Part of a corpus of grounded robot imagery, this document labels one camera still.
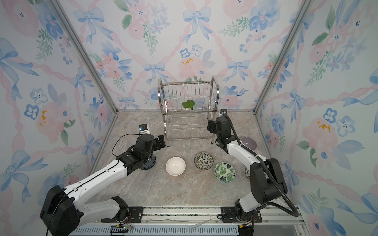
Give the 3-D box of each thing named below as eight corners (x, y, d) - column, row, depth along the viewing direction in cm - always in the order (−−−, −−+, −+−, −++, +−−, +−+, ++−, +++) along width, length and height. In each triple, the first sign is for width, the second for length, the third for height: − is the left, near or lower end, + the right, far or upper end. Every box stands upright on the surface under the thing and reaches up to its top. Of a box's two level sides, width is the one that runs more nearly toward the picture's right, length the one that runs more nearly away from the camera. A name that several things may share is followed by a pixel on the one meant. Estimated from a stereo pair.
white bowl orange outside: (165, 178, 88) (164, 174, 84) (167, 160, 95) (166, 156, 91) (185, 178, 88) (185, 174, 84) (185, 160, 95) (185, 156, 91)
